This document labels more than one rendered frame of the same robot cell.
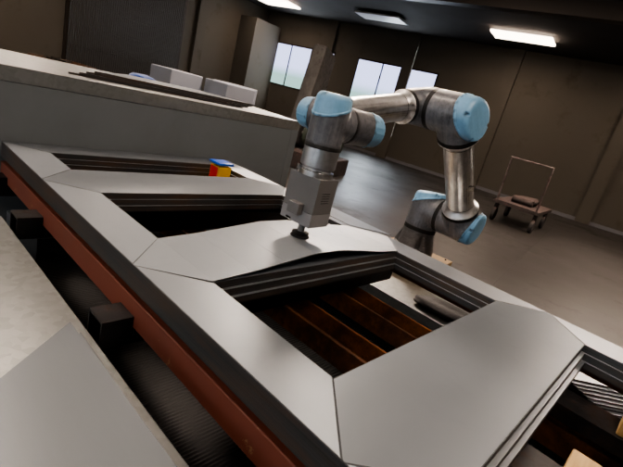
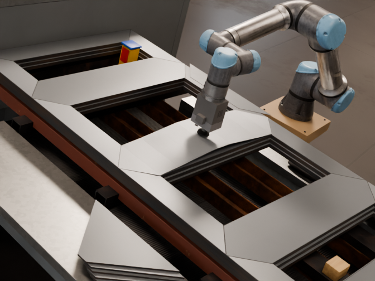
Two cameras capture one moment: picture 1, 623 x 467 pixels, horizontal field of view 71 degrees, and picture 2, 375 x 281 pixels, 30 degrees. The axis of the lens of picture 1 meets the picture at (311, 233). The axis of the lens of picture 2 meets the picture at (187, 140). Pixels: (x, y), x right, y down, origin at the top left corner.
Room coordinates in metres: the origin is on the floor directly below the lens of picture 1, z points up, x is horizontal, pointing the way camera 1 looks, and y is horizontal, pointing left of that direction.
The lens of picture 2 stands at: (-1.13, 0.17, 2.01)
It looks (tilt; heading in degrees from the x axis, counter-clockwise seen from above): 30 degrees down; 357
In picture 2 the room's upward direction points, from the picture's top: 16 degrees clockwise
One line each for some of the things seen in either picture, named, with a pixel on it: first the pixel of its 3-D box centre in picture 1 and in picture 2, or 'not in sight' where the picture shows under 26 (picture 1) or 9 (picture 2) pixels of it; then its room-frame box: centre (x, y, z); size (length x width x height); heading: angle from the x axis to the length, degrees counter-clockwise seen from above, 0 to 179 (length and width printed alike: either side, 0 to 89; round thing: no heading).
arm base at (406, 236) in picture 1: (415, 237); (298, 102); (1.55, -0.38, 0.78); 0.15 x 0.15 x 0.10
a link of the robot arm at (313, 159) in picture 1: (318, 158); (215, 87); (0.91, 0.03, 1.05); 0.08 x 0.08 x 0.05
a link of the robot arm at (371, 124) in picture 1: (353, 126); (239, 60); (0.99, -0.03, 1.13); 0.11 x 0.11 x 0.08; 48
